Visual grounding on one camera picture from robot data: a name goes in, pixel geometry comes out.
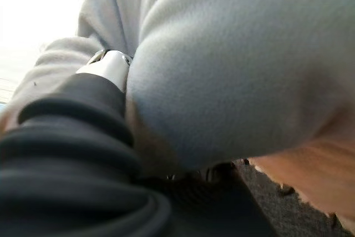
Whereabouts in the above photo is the white fringed cushion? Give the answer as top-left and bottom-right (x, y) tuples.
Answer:
(5, 0), (355, 223)

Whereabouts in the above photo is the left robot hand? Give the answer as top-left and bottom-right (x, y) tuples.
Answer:
(0, 49), (278, 237)

